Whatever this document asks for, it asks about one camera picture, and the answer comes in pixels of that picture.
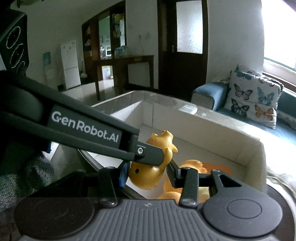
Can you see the window with green frame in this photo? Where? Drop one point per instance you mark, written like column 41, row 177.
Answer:
column 279, row 33

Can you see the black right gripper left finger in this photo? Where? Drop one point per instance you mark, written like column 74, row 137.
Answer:
column 112, row 182

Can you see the white cardboard box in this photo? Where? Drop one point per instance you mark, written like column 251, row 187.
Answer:
column 195, row 137

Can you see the orange plastic scoop toy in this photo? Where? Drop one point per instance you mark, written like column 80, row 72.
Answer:
column 209, row 167

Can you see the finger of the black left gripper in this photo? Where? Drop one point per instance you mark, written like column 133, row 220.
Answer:
column 147, row 154

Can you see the grey knitted gloved hand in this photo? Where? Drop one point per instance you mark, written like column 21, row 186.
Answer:
column 18, row 180

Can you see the white refrigerator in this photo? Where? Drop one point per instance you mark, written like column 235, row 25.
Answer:
column 70, row 65

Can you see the orange rubber duck in box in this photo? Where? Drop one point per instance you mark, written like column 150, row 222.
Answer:
column 176, row 179

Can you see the orange rubber duck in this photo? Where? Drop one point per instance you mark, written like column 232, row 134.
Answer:
column 147, row 177
column 176, row 179

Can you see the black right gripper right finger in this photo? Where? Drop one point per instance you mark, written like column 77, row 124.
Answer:
column 187, row 179

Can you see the dark wooden table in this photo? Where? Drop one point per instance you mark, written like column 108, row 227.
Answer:
column 121, row 70

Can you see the blue sofa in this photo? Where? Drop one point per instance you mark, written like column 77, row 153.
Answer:
column 213, row 96

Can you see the dark wooden door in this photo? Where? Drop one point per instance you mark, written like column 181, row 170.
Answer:
column 183, row 46

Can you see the butterfly print pillow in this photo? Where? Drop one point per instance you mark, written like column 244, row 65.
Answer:
column 260, row 93

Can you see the dark wooden shelf cabinet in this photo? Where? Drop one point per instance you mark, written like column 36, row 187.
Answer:
column 101, row 35

